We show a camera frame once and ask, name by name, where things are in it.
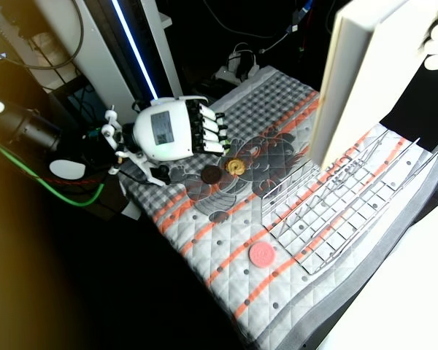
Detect beige book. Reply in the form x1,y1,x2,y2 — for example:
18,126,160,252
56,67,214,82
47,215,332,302
308,0,438,171

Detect brown round toy cookie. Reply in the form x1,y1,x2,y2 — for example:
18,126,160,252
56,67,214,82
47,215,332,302
200,166,223,185

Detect white column with blue light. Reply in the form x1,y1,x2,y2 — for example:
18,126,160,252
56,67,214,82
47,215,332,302
32,0,185,114

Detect yellow swirl toy cookie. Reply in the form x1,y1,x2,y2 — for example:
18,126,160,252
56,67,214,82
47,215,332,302
224,158,246,176

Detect grey quilt with bear print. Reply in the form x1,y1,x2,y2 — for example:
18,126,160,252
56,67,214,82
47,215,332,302
115,65,438,350

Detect silver bar with blue plug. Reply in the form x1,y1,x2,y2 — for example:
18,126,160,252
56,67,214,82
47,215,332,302
291,0,315,34

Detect pink round toy cookie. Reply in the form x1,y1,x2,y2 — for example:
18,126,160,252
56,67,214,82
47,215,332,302
248,241,277,268

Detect thin red twisted cable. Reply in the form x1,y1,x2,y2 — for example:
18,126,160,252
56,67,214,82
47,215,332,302
39,174,109,186

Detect green cable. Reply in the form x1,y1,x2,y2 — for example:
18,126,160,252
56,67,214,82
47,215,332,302
0,144,106,208

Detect grey stand with white cables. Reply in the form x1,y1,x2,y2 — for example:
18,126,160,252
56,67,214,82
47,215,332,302
213,42,267,85

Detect black looping cable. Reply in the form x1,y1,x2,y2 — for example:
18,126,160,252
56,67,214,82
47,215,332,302
0,0,85,70

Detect white cable with plug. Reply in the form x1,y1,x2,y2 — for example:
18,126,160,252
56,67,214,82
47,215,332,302
258,32,291,55

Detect wire dish rack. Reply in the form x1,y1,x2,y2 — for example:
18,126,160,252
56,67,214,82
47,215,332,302
261,129,438,275

